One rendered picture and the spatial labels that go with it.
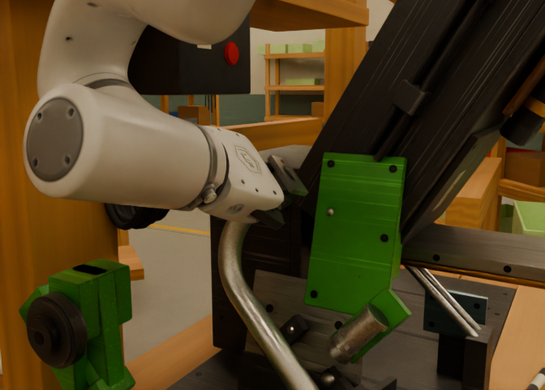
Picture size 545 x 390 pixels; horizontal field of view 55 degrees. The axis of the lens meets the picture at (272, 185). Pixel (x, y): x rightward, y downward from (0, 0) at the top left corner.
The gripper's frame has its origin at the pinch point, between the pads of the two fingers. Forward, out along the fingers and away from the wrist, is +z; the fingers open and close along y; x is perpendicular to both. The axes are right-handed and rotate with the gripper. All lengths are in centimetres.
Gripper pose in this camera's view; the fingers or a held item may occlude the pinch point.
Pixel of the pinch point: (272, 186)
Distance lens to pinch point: 64.3
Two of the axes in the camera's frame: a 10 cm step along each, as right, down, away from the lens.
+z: 4.9, 1.1, 8.6
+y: -5.0, -7.8, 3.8
